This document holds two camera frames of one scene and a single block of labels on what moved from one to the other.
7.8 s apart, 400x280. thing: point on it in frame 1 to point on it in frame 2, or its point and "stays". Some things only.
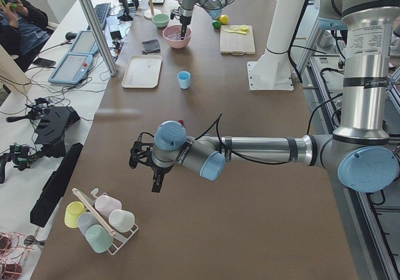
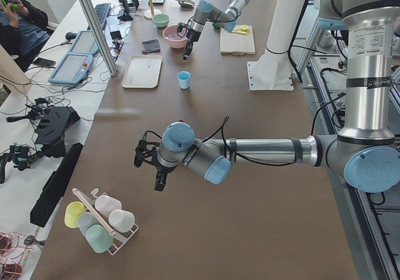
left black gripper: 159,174 stays
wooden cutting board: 234,42 stays
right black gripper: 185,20 to 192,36
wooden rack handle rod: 112,233 stays
